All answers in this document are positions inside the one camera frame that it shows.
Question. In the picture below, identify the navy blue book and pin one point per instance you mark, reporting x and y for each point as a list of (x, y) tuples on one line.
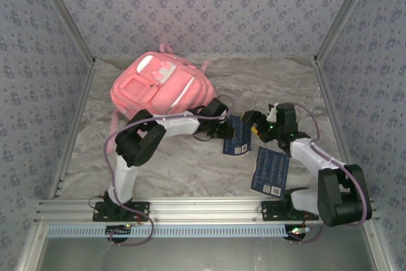
[(271, 169), (241, 141)]

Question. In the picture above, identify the pink backpack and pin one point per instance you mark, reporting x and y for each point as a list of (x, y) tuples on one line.
[(165, 90)]

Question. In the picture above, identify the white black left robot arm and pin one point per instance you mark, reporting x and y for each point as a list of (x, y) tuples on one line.
[(177, 125)]

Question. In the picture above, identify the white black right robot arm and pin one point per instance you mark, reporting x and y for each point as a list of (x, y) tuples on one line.
[(342, 195)]

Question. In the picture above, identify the small black circuit board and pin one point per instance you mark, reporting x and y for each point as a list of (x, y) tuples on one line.
[(119, 230), (296, 232)]

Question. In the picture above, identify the grey metal tray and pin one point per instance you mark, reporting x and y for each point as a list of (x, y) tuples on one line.
[(203, 255)]

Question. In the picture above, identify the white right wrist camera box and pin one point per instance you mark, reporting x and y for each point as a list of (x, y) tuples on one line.
[(273, 112)]

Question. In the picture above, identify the aluminium side rail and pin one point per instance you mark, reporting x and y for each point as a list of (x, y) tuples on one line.
[(83, 93), (326, 93)]

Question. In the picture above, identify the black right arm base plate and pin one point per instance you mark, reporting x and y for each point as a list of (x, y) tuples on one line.
[(269, 212)]

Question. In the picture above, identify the aluminium cross rail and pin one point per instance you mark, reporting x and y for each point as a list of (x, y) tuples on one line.
[(203, 210)]

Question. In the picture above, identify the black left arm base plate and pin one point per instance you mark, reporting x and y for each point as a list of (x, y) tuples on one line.
[(142, 208)]

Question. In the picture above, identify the aluminium corner post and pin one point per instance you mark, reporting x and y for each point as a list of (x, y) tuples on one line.
[(66, 14), (343, 14)]

